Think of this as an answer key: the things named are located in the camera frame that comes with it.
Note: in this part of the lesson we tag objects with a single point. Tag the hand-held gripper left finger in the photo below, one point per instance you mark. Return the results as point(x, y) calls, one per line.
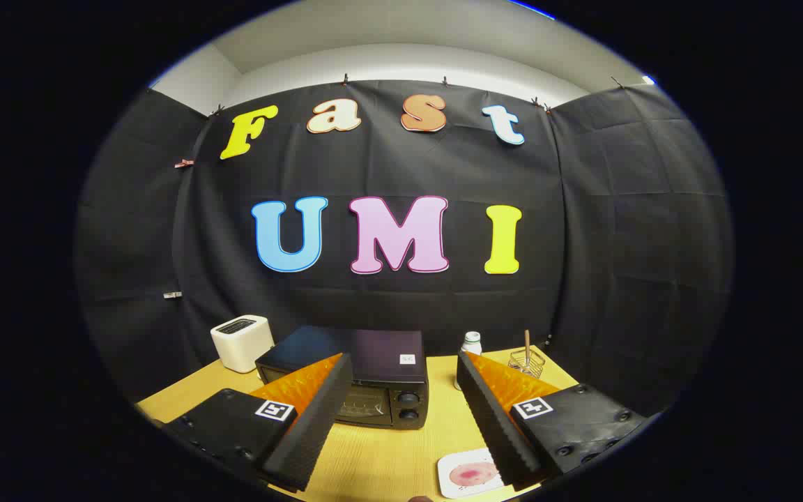
point(318, 418)

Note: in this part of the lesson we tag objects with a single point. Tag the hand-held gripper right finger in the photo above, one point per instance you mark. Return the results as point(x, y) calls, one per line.
point(492, 418)

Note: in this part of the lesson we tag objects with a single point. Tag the pink round food slice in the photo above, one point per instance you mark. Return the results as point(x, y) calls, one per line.
point(472, 475)

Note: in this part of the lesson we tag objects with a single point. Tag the white square plate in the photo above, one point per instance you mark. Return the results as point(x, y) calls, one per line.
point(452, 488)

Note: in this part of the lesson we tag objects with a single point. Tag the black toaster oven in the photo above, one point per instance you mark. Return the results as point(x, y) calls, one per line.
point(373, 352)

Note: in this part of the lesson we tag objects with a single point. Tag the white toaster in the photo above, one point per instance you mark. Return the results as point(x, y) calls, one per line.
point(240, 341)

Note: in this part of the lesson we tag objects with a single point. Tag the white plastic bottle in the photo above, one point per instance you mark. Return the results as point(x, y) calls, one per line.
point(472, 343)

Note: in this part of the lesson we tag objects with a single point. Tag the wooden stick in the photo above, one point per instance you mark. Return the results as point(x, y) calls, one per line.
point(527, 341)

